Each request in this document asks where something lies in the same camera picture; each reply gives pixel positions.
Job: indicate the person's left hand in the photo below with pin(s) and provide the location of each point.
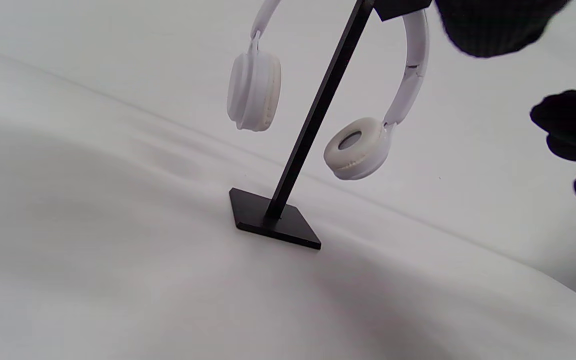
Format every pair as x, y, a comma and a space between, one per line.
498, 25

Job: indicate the black headphone stand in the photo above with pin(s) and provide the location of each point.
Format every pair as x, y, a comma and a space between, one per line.
318, 107

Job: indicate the white over-ear headphones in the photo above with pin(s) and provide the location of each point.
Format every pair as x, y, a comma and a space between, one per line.
255, 90

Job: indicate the white table cloth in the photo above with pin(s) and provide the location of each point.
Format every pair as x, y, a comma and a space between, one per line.
118, 250

